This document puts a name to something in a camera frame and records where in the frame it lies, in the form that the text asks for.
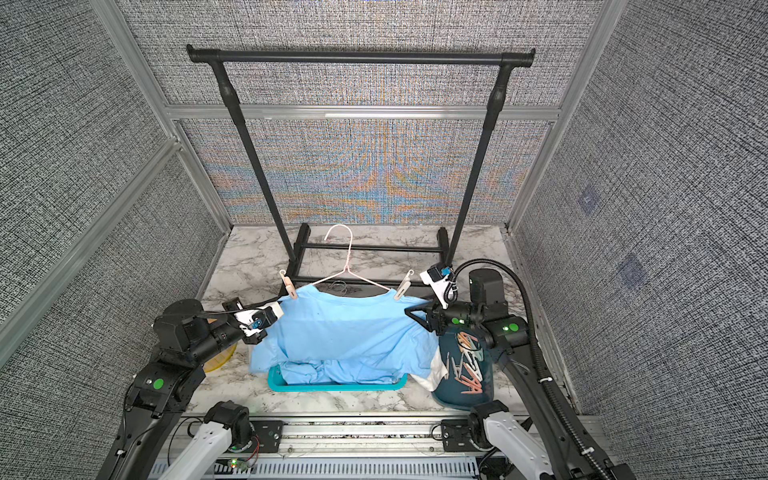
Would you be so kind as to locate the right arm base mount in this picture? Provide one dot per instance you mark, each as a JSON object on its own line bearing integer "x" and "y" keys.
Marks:
{"x": 454, "y": 436}

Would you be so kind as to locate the dark teal clothespin tray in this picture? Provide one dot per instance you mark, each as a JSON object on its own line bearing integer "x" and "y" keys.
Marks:
{"x": 447, "y": 394}

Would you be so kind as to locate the pile of pastel clothespins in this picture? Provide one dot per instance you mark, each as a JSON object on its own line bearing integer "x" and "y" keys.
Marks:
{"x": 465, "y": 364}

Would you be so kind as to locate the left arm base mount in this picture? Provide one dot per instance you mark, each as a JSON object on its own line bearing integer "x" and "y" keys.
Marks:
{"x": 265, "y": 436}

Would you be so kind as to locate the black clothes rack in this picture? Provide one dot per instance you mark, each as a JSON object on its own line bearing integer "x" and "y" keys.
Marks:
{"x": 506, "y": 62}

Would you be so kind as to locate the pink clothespin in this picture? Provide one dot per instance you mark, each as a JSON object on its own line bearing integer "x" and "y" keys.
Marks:
{"x": 288, "y": 284}

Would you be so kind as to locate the yellow bamboo steamer basket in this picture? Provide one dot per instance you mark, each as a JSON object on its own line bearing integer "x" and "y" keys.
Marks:
{"x": 220, "y": 359}

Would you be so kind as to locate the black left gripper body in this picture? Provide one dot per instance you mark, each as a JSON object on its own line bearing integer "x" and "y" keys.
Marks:
{"x": 256, "y": 340}

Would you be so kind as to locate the pink clothes hanger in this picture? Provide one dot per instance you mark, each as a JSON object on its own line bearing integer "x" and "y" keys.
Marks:
{"x": 343, "y": 281}

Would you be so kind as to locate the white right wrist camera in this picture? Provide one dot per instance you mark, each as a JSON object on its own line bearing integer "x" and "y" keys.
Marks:
{"x": 437, "y": 277}

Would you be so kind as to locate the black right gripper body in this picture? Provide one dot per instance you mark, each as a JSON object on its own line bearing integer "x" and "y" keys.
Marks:
{"x": 442, "y": 320}

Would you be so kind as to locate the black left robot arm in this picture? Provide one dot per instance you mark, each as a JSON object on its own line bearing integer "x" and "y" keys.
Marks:
{"x": 188, "y": 338}

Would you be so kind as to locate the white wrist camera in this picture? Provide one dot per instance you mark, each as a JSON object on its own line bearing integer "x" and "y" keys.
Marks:
{"x": 437, "y": 277}
{"x": 260, "y": 318}

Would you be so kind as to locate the teal plastic basket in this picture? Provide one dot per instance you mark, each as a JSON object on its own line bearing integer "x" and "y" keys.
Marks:
{"x": 277, "y": 383}

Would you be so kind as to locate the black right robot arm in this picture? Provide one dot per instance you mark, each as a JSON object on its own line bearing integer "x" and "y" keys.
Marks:
{"x": 499, "y": 314}

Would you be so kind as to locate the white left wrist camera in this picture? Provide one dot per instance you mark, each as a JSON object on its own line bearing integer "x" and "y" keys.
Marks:
{"x": 260, "y": 318}

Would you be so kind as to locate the beige clothespin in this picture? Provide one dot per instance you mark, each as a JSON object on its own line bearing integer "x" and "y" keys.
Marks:
{"x": 404, "y": 285}

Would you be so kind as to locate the light blue t-shirt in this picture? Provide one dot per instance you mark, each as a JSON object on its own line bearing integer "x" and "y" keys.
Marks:
{"x": 322, "y": 339}

